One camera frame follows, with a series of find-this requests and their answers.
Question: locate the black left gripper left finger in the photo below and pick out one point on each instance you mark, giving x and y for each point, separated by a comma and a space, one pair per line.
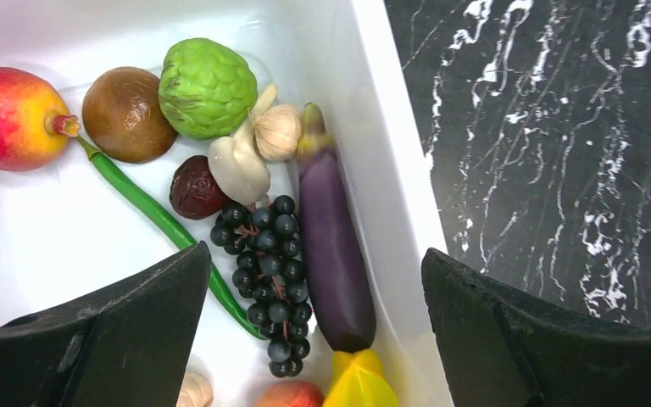
126, 344

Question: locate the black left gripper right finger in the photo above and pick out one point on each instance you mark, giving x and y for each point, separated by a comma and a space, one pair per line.
500, 346

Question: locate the green toy custard apple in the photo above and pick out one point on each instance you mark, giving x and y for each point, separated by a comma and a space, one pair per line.
206, 89

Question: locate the beige toy garlic bulb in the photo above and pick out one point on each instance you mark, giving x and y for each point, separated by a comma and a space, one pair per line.
195, 391

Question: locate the green toy bean pod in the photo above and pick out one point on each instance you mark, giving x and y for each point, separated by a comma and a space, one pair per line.
167, 224

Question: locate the black toy grape bunch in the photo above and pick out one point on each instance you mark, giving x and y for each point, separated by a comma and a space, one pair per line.
266, 244

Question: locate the orange toy peach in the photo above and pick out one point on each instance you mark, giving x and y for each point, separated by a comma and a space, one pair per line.
291, 394

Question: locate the dark red toy date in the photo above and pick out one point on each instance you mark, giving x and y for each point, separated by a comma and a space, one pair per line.
194, 193

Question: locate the white toy garlic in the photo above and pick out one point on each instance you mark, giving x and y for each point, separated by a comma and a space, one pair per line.
235, 164

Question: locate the yellow toy starfruit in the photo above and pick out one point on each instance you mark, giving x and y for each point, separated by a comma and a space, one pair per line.
358, 381

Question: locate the purple toy eggplant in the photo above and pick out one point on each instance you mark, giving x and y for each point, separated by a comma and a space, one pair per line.
336, 273

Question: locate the brown toy kiwi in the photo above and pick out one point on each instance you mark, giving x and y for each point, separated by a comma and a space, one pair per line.
122, 116

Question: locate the red yellow toy pomegranate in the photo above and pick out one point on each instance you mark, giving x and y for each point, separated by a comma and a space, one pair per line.
35, 123

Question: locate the tan toy garlic bulb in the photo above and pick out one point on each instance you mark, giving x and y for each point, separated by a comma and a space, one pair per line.
277, 132

